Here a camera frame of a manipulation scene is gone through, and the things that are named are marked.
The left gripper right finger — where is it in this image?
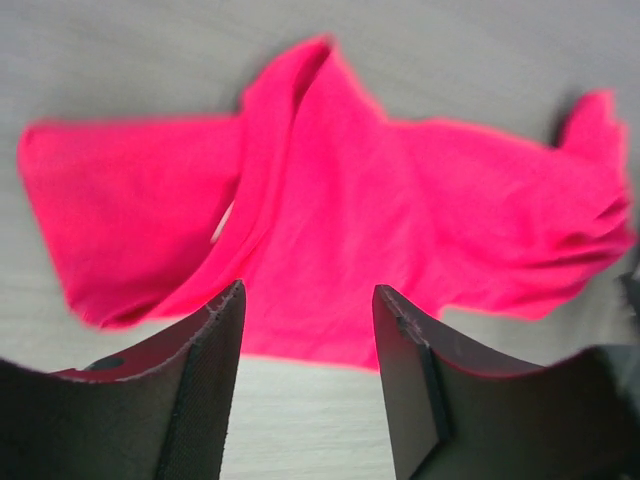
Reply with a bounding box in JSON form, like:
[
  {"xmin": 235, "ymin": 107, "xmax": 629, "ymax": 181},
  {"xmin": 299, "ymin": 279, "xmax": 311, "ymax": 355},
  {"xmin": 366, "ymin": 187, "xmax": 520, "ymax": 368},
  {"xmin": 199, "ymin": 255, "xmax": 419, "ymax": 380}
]
[{"xmin": 373, "ymin": 285, "xmax": 639, "ymax": 479}]

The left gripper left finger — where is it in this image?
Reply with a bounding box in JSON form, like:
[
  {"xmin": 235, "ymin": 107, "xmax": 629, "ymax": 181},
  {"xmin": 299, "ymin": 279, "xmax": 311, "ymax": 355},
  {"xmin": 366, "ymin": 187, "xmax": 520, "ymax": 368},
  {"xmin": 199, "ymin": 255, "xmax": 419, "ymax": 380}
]
[{"xmin": 1, "ymin": 281, "xmax": 246, "ymax": 479}]

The pink t shirt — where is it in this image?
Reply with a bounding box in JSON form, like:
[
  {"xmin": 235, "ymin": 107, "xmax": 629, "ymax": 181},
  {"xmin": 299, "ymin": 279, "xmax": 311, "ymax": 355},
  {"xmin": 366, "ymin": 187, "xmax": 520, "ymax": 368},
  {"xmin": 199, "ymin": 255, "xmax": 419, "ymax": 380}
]
[{"xmin": 17, "ymin": 37, "xmax": 635, "ymax": 370}]

